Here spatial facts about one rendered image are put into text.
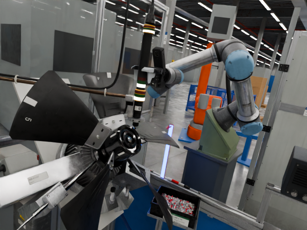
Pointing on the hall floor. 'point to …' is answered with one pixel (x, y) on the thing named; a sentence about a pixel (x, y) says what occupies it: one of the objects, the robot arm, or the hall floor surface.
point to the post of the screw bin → (158, 225)
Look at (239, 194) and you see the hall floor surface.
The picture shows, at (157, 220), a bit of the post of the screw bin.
